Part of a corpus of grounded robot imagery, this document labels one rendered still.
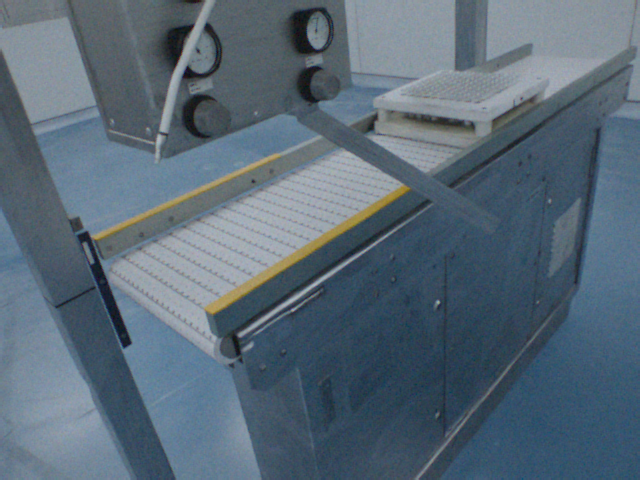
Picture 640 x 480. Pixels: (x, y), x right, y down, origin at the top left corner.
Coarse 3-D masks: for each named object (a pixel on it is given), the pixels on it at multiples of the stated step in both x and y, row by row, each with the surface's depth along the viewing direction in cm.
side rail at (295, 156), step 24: (528, 48) 143; (480, 72) 127; (360, 120) 100; (312, 144) 92; (336, 144) 97; (264, 168) 85; (288, 168) 89; (216, 192) 80; (240, 192) 83; (168, 216) 75; (192, 216) 78; (120, 240) 70; (144, 240) 73
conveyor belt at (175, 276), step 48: (384, 144) 96; (432, 144) 93; (288, 192) 83; (336, 192) 80; (384, 192) 78; (192, 240) 72; (240, 240) 70; (288, 240) 69; (144, 288) 64; (192, 288) 61; (192, 336) 56
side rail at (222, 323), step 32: (608, 64) 114; (576, 96) 105; (512, 128) 87; (448, 160) 77; (480, 160) 82; (416, 192) 71; (384, 224) 67; (320, 256) 60; (256, 288) 53; (288, 288) 57; (224, 320) 51
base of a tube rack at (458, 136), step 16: (400, 112) 104; (512, 112) 96; (384, 128) 100; (400, 128) 98; (416, 128) 95; (432, 128) 93; (448, 128) 92; (464, 128) 91; (448, 144) 91; (464, 144) 89
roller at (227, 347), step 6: (234, 330) 55; (228, 336) 54; (234, 336) 54; (222, 342) 54; (228, 342) 54; (234, 342) 55; (222, 348) 54; (228, 348) 54; (234, 348) 55; (222, 354) 55; (228, 354) 55; (234, 354) 55
